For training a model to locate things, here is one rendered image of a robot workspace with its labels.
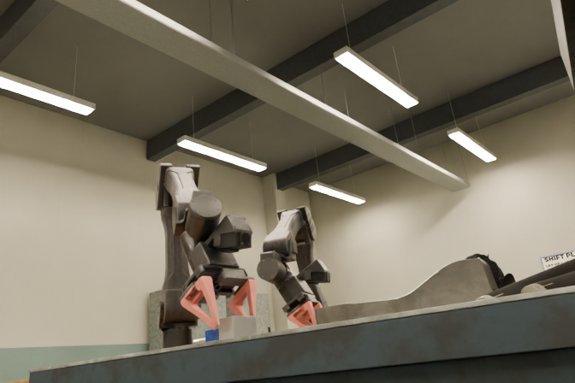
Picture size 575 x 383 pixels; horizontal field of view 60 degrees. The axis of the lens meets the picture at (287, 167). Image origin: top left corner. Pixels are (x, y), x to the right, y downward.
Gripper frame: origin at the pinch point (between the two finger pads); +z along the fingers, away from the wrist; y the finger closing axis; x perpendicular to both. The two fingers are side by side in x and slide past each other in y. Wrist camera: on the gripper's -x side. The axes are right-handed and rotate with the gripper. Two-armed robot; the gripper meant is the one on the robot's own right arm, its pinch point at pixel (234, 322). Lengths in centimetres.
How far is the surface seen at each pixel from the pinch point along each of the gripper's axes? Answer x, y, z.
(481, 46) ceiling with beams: -94, 514, -347
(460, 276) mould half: -21.7, 39.9, 5.8
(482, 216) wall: 101, 754, -288
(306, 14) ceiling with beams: -5, 295, -397
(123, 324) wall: 444, 293, -337
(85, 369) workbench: -1.8, -27.0, 7.7
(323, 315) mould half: 6.1, 33.8, -6.6
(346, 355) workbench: -28.6, -20.5, 25.0
